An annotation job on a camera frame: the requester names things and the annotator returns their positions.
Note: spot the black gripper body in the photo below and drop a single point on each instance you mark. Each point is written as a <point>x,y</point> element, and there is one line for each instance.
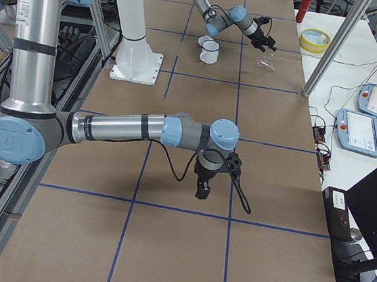
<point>202,172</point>
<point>259,36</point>

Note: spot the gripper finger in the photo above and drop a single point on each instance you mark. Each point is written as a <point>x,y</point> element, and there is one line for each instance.
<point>204,191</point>
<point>271,43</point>
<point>260,46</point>
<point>198,191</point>

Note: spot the clear plastic funnel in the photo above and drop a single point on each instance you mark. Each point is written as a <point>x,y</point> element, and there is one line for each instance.
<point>267,62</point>

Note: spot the yellow rimmed round container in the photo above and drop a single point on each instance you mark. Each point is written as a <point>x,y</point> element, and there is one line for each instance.
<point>314,40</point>

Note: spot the white enamel mug blue rim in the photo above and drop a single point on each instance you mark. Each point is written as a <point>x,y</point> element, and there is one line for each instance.
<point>210,52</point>

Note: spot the white ceramic lid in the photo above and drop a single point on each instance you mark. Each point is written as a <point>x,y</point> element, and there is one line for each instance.
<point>203,39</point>

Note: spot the red cylinder tube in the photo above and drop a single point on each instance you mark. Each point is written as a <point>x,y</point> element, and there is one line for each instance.
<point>304,7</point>

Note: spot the near teach pendant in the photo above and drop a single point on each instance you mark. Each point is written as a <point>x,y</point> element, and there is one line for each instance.
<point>357,132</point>

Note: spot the black computer box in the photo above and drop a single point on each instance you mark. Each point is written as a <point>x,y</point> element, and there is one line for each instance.
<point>346,252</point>

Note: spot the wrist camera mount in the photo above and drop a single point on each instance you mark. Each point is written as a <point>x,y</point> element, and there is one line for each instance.
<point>262,20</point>
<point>233,165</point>

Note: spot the aluminium frame post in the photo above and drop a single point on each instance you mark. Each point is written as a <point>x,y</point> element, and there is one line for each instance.
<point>355,14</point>

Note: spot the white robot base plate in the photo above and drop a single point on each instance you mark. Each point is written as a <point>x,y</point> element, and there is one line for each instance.
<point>136,68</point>

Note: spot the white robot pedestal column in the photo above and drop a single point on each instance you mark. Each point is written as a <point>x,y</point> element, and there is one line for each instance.
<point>132,25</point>

